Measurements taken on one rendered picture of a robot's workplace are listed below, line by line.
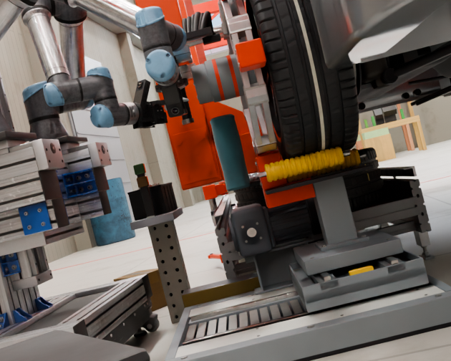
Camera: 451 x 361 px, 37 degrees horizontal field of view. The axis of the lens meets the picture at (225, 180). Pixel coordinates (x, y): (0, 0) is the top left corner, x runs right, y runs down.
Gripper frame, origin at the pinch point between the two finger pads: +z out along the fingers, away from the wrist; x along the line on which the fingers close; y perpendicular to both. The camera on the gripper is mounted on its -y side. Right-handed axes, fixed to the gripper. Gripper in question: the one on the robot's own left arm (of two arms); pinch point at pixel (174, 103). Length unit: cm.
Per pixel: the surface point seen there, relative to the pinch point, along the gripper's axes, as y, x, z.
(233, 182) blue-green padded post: 32.0, 15.0, 4.2
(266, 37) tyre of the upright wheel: -6, 56, -14
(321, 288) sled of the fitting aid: 68, 53, -11
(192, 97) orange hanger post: -4.0, -11.5, 21.4
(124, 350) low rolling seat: 51, 97, -114
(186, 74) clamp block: -8.7, 5.4, 3.6
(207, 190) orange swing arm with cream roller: 33, -99, 107
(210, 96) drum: 3.1, 22.7, -5.4
